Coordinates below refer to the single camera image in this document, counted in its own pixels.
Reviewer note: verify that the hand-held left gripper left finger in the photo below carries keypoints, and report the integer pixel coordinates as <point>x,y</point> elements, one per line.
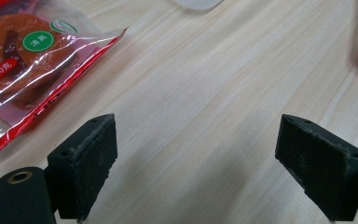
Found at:
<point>84,168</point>

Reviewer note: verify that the clear plastic container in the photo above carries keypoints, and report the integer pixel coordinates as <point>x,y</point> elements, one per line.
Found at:
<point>199,3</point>

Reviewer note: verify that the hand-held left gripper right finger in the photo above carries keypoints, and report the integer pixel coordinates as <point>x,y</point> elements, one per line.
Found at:
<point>326,168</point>

